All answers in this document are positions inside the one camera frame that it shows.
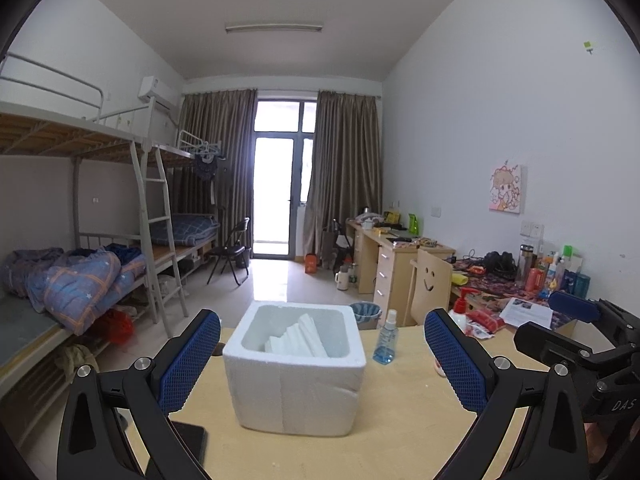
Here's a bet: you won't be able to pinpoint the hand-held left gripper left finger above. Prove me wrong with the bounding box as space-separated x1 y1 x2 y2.
56 308 222 480

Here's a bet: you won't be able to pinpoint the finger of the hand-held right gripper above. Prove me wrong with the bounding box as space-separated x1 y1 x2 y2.
547 290 604 326
514 321 609 377

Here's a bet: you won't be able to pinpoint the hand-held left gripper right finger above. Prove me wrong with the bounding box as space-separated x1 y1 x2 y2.
424 308 591 480

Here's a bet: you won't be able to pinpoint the white foam box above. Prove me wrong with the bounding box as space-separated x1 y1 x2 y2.
222 301 368 436

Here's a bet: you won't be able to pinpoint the row of toiletry bottles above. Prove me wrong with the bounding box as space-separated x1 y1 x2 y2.
517 244 593 301

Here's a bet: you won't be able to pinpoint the printed paper sheet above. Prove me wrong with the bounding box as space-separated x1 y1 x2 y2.
500 297 555 331

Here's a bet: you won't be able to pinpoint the large red snack packet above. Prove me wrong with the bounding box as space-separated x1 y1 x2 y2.
467 310 506 334

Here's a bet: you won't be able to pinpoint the white lotion pump bottle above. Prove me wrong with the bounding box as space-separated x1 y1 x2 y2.
433 287 476 378

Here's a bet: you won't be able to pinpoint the clear spray bottle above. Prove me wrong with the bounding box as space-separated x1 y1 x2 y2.
372 309 399 365

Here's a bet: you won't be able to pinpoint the patterned tablecloth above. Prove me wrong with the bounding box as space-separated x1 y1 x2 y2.
450 255 576 322

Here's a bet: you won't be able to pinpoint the wooden chair with smiley face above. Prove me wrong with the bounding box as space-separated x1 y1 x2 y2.
410 247 453 328

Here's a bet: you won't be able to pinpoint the red bag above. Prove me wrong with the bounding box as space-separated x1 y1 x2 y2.
92 308 135 345

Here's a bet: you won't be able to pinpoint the black smartphone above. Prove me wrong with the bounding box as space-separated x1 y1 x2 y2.
170 422 208 480

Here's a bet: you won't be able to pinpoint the black headphones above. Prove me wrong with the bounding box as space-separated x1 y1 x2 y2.
482 251 516 276

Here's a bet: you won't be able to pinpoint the blue trash bin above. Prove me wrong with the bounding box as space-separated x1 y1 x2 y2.
349 301 383 331

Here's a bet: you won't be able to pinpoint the white folded sheets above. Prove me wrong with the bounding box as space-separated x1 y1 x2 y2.
263 312 331 358

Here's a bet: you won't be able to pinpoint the black folding chair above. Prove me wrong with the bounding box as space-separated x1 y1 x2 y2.
206 217 251 286

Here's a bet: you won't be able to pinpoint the wooden desk with drawers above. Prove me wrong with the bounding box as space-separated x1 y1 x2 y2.
346 219 456 311

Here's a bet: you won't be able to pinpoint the blue plaid bedding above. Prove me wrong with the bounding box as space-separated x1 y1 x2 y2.
150 213 221 247

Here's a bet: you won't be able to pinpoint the blue and orange quilt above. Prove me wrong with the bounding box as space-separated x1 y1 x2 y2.
0 247 148 333

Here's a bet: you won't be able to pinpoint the folded black chair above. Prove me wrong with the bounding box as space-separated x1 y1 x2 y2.
322 219 353 271

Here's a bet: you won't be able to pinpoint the hanging dark clothes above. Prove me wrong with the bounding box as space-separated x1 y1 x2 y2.
194 152 221 181

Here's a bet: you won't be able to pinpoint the glass balcony door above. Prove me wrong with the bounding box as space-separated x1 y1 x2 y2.
251 101 318 260

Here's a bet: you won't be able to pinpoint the brown curtain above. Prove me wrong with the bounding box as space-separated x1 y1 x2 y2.
304 90 383 266
179 89 257 256

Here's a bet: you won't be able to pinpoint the metal bunk bed with ladder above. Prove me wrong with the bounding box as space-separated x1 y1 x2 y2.
0 52 190 411

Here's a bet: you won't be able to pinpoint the white air conditioner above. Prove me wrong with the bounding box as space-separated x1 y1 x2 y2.
137 76 178 108

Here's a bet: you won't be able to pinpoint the ceiling tube light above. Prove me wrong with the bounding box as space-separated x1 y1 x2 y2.
225 21 324 34

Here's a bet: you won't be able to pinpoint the pink cartoon wall poster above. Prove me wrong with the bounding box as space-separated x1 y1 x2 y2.
489 164 527 213

